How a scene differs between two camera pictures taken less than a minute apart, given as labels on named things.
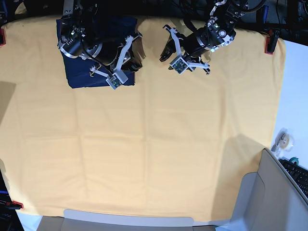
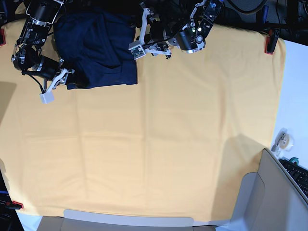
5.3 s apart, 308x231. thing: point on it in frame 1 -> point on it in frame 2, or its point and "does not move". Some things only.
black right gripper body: [190, 50] -> [157, 44]
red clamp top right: [270, 41] does not move
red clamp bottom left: [14, 205] does not move
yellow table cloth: [173, 145] does not move
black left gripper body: [133, 61] -> [68, 77]
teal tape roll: [294, 159] does not move
